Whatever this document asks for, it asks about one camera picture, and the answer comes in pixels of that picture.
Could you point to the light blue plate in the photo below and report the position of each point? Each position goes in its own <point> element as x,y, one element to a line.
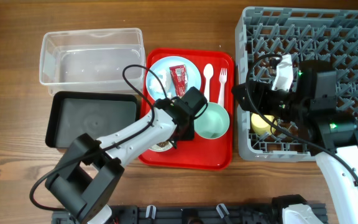
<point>194,77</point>

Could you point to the grey dishwasher rack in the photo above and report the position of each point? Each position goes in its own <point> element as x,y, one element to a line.
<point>305,34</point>

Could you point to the clear plastic bin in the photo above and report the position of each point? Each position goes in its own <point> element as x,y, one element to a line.
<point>93,60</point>

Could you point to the small light blue bowl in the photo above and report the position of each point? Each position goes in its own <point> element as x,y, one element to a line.
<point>161,147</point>

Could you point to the white napkin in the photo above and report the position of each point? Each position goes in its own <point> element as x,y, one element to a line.
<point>160,82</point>

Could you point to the black waste tray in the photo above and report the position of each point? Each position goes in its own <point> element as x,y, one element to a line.
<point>97,114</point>

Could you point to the mint green bowl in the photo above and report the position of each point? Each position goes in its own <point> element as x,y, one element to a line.
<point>213,123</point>

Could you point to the red serving tray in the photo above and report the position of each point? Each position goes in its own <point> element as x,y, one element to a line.
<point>200,153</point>

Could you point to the yellow cup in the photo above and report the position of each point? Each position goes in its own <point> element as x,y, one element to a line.
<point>259,126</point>

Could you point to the red ketchup packet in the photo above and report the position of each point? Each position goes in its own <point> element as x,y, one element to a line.
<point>179,78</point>

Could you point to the white plastic spoon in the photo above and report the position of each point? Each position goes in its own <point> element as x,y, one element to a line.
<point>208,73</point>

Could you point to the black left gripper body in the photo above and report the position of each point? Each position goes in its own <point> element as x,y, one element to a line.
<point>188,132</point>

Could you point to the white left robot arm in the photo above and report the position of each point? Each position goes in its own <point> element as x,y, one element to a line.
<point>87,174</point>

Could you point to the pink plastic fork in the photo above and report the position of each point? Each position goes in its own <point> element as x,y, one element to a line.
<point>222,80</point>

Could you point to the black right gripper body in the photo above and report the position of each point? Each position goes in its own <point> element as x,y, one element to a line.
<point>245,95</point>

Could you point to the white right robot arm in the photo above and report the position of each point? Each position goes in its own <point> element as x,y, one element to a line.
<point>309,116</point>

